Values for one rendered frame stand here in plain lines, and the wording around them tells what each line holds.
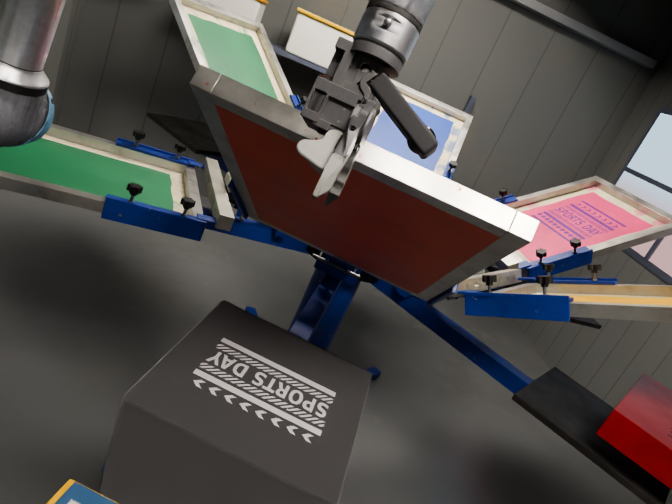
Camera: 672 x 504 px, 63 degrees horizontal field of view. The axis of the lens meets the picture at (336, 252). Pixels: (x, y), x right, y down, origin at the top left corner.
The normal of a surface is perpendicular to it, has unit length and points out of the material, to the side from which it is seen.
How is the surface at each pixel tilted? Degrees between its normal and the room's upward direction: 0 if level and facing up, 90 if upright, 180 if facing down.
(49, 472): 0
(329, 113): 73
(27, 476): 0
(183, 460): 92
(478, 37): 90
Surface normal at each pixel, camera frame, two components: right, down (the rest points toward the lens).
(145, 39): 0.04, 0.39
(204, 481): -0.26, 0.32
